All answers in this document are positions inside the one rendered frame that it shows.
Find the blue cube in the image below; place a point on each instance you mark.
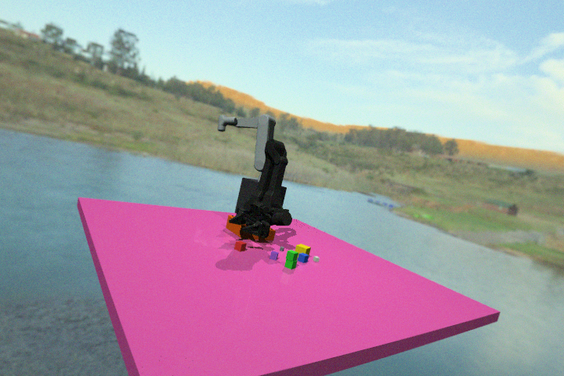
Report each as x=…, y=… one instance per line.
x=303, y=258

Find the yellow block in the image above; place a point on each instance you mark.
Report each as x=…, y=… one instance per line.
x=301, y=248

